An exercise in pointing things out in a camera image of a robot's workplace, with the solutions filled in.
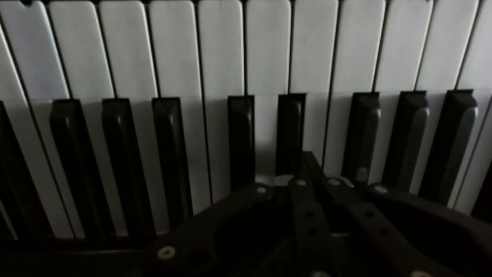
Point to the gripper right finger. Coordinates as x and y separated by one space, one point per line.
399 233

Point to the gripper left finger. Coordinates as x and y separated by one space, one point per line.
246 234

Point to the black upright piano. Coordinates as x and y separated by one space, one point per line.
123 117

